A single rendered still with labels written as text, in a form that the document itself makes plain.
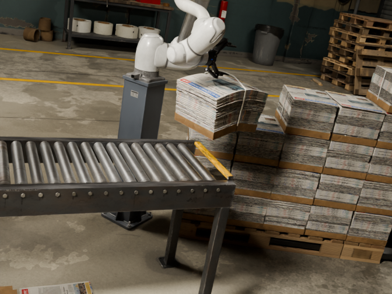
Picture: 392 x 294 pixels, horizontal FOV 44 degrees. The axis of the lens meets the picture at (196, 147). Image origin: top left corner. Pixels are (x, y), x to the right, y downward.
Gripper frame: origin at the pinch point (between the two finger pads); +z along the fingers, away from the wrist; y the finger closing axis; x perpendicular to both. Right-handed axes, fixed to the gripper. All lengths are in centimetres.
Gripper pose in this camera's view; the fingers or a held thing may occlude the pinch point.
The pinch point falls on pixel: (229, 59)
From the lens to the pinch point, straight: 248.2
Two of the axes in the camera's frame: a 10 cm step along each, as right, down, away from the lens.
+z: 6.8, -0.7, 7.3
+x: 6.9, 3.9, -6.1
